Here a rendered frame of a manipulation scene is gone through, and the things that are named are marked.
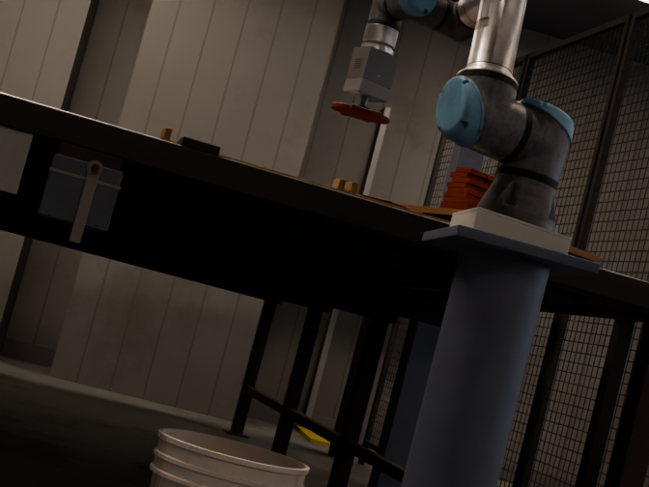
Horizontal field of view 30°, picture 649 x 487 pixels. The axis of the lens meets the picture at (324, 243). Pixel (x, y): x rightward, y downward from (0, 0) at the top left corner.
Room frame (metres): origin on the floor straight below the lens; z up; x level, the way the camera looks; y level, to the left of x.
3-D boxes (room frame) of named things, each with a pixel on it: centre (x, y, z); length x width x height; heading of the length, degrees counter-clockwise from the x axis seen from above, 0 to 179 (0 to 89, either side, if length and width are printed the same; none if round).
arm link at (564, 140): (2.25, -0.34, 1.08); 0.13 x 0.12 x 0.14; 115
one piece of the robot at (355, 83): (2.71, 0.00, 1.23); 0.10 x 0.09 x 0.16; 35
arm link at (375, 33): (2.70, -0.01, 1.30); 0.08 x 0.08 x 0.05
